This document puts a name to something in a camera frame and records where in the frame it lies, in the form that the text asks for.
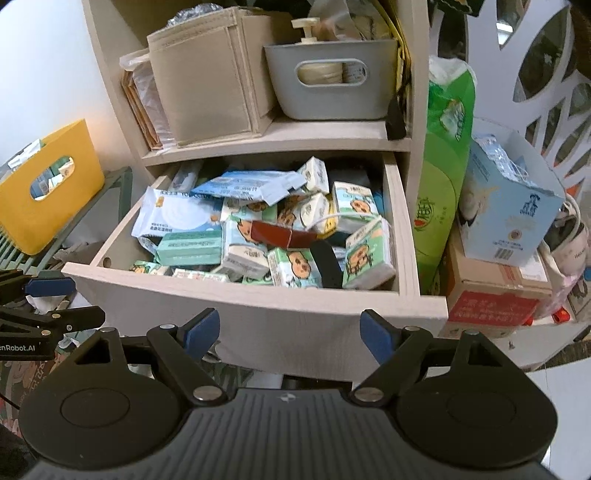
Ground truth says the yellow bag with black strap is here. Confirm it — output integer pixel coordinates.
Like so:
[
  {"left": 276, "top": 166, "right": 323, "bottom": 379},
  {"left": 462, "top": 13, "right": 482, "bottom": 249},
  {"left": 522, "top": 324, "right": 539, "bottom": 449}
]
[{"left": 385, "top": 0, "right": 414, "bottom": 140}]

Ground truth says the bagged paper stack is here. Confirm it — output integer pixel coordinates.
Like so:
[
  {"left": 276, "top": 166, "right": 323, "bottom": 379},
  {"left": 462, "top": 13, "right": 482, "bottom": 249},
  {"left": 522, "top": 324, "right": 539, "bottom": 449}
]
[{"left": 119, "top": 48, "right": 179, "bottom": 149}]

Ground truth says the beige felt organizer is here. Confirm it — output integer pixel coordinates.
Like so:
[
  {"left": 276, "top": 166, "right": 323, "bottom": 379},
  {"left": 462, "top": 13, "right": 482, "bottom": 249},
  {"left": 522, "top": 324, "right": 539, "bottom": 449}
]
[{"left": 147, "top": 6, "right": 278, "bottom": 148}]

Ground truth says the grey crumpled bag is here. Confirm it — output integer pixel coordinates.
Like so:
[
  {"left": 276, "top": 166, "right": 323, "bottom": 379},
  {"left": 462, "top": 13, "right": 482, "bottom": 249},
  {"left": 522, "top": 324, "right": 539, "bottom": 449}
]
[{"left": 308, "top": 0, "right": 394, "bottom": 43}]

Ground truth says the yellow plastic basket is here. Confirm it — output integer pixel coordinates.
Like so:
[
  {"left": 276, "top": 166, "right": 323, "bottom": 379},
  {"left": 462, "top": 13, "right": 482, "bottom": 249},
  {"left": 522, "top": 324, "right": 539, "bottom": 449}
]
[{"left": 0, "top": 119, "right": 106, "bottom": 256}]

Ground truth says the cream pump bottle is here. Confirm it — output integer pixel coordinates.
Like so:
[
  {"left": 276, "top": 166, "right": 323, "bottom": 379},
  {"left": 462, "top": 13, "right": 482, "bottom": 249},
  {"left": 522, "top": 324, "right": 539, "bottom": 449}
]
[{"left": 291, "top": 17, "right": 322, "bottom": 46}]

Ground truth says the green rectangular box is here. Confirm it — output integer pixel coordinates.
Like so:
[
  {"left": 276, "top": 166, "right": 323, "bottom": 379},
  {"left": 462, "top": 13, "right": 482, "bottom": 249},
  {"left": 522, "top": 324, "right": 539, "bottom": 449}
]
[{"left": 154, "top": 229, "right": 224, "bottom": 267}]

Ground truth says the white printed tote bag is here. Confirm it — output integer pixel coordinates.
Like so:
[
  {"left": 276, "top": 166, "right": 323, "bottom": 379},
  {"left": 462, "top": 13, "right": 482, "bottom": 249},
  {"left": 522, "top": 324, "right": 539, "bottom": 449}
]
[{"left": 538, "top": 194, "right": 591, "bottom": 320}]

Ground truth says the pile of tissue packets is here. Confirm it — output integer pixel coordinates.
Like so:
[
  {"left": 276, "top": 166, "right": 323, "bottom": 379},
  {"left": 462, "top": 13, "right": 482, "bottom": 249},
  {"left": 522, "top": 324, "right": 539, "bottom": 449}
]
[{"left": 129, "top": 157, "right": 398, "bottom": 291}]

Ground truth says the brown cardboard box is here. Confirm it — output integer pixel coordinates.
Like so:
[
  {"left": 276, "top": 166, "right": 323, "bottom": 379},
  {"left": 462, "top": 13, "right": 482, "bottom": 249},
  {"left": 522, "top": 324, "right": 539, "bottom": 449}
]
[{"left": 438, "top": 231, "right": 556, "bottom": 340}]

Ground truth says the light wooden cabinet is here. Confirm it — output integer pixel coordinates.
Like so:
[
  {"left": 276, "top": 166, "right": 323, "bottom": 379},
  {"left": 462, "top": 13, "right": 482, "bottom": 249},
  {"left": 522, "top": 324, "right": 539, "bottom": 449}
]
[{"left": 82, "top": 0, "right": 433, "bottom": 298}]

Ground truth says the white wet wipes pack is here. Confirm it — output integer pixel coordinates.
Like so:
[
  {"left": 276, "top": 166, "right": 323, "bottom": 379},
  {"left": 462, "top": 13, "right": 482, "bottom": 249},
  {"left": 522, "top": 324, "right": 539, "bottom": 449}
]
[{"left": 131, "top": 186, "right": 228, "bottom": 241}]

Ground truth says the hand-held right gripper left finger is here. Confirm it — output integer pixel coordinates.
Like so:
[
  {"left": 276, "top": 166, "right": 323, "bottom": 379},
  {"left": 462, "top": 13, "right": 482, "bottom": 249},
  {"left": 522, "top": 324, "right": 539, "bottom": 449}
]
[{"left": 69, "top": 308, "right": 223, "bottom": 407}]

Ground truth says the grey plastic basket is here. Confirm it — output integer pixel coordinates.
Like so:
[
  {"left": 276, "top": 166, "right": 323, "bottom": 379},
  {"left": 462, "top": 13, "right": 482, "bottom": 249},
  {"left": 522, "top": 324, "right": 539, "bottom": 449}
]
[{"left": 264, "top": 39, "right": 400, "bottom": 121}]

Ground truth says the stack of brown paper bags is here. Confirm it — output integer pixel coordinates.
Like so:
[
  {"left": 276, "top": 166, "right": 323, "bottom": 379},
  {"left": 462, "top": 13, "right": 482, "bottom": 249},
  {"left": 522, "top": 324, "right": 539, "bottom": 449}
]
[{"left": 120, "top": 69, "right": 164, "bottom": 151}]

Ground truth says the white lattice screen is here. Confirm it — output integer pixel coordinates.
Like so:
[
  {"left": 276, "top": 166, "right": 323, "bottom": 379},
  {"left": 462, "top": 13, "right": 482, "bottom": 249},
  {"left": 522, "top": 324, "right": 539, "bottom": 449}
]
[{"left": 429, "top": 0, "right": 591, "bottom": 195}]

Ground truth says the green metal rack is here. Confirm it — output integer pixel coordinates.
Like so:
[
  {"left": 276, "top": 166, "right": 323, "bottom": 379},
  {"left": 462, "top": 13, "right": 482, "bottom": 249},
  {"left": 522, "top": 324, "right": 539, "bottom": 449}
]
[{"left": 0, "top": 167, "right": 134, "bottom": 278}]

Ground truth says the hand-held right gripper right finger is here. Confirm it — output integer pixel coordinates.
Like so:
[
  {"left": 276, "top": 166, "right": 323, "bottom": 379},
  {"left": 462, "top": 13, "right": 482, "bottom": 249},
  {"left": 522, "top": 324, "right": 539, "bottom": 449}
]
[{"left": 349, "top": 309, "right": 505, "bottom": 408}]

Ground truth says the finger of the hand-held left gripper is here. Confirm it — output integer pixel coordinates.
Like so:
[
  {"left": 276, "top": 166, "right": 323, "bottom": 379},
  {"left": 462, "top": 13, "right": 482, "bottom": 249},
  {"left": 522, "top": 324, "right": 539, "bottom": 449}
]
[
  {"left": 0, "top": 270, "right": 77, "bottom": 305},
  {"left": 0, "top": 305, "right": 106, "bottom": 331}
]

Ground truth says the crumpled clear plastic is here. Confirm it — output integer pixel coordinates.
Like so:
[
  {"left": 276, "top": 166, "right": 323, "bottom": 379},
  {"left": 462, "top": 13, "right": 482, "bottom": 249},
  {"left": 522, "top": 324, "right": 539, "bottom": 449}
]
[{"left": 168, "top": 2, "right": 223, "bottom": 29}]

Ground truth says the light wooden drawer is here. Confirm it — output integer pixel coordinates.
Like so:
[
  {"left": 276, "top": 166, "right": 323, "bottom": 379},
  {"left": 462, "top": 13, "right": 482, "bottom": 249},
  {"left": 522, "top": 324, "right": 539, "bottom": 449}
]
[{"left": 61, "top": 151, "right": 450, "bottom": 383}]

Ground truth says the light blue carton box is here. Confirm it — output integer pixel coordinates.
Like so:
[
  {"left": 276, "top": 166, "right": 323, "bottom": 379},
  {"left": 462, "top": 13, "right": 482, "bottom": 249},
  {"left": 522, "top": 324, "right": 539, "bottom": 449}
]
[{"left": 458, "top": 131, "right": 567, "bottom": 268}]

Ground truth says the light blue wipes pack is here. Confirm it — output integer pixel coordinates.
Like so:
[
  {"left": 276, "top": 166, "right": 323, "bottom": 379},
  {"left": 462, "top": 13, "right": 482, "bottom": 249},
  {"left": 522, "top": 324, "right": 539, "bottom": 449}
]
[{"left": 190, "top": 170, "right": 308, "bottom": 206}]

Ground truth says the green toilet paper pack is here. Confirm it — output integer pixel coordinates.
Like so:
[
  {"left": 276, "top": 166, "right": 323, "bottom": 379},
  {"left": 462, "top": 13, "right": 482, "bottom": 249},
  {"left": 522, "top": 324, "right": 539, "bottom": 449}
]
[{"left": 411, "top": 55, "right": 476, "bottom": 297}]

